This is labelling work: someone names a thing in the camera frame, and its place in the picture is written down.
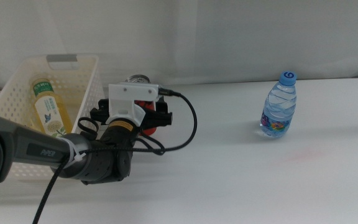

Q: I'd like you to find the white perforated plastic basket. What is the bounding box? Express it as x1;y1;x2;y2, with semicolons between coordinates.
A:
0;54;107;182

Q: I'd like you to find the thin black arm wire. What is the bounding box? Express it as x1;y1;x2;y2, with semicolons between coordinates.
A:
76;116;167;157

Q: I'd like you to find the yellow tea bottle green label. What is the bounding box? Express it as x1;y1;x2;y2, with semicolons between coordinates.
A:
29;74;74;138

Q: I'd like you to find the black braided left camera cable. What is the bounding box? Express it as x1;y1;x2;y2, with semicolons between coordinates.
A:
32;86;198;224

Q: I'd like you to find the clear water bottle blue cap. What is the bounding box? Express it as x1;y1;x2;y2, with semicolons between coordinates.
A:
259;70;298;139

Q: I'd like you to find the red cola can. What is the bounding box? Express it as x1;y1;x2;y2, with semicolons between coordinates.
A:
124;74;158;137

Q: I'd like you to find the white zip tie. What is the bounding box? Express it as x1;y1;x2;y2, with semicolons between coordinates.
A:
61;136;85;164

